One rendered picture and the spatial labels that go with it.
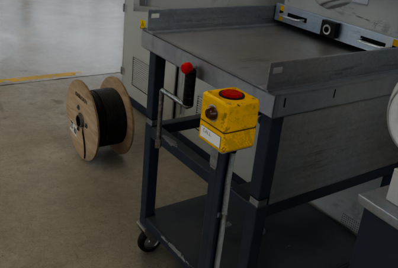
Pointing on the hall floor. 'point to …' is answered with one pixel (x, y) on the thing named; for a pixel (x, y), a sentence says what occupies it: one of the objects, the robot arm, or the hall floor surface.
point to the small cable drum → (100, 117)
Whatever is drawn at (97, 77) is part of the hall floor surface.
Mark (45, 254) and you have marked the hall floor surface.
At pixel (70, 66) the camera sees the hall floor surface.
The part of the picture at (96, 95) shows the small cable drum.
